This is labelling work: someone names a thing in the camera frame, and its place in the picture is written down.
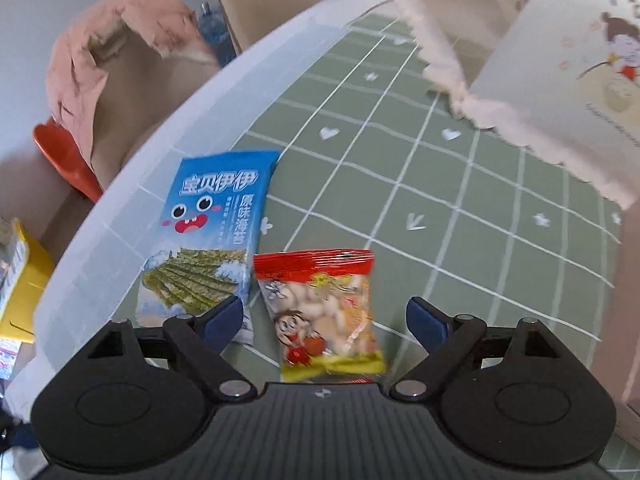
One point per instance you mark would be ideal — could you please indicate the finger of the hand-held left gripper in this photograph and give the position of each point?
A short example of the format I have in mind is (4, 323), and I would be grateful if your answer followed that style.
(25, 436)

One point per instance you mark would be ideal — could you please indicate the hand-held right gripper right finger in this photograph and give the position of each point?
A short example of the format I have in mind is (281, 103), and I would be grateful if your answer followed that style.
(426, 322)

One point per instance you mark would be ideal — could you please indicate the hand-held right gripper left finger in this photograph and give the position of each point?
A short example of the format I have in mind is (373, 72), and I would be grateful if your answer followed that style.
(224, 319)

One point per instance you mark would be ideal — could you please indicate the red peanut snack packet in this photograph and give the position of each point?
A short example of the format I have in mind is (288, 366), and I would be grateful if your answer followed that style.
(325, 310)

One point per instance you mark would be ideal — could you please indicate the blue seaweed packet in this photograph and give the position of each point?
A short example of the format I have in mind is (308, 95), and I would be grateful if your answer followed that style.
(210, 210)

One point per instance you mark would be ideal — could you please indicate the pink cardboard box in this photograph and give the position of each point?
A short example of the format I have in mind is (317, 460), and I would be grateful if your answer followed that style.
(620, 335)

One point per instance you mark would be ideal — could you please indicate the green grid tablecloth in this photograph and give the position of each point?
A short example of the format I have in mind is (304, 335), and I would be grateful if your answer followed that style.
(450, 185)

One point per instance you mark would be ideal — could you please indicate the yellow cardboard box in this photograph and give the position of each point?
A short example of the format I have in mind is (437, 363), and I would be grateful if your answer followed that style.
(25, 285)

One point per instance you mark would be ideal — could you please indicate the orange plastic stool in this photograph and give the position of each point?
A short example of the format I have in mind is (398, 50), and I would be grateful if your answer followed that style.
(65, 160)

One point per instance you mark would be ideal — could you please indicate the printed mesh food cover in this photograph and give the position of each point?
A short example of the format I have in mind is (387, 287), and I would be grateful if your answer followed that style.
(540, 60)

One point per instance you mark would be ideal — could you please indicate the blue water bottle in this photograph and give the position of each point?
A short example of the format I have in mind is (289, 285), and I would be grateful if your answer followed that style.
(216, 30)

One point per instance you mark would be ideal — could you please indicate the beige chair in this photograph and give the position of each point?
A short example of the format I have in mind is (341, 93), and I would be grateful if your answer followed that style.
(265, 0)

